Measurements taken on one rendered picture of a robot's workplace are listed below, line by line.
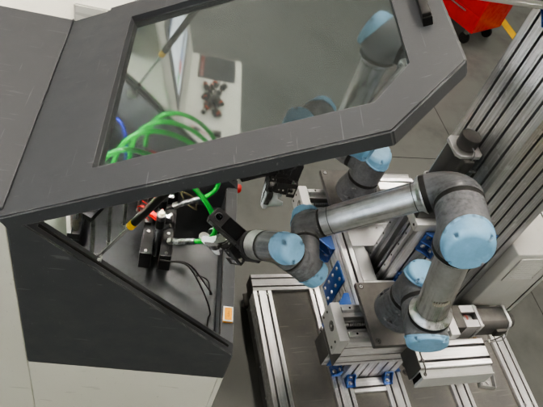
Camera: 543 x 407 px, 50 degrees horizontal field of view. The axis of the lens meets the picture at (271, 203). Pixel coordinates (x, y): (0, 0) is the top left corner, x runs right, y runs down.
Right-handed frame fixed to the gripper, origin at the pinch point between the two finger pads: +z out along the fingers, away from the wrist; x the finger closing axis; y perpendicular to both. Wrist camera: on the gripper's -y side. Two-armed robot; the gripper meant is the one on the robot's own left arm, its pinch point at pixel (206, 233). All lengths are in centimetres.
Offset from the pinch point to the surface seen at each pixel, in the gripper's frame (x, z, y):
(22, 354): -52, 37, 2
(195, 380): -25, 19, 41
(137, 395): -38, 37, 40
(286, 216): 99, 121, 88
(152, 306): -25.2, -3.0, 1.6
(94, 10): 23, 21, -62
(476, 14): 386, 144, 113
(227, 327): -9.9, 7.0, 30.0
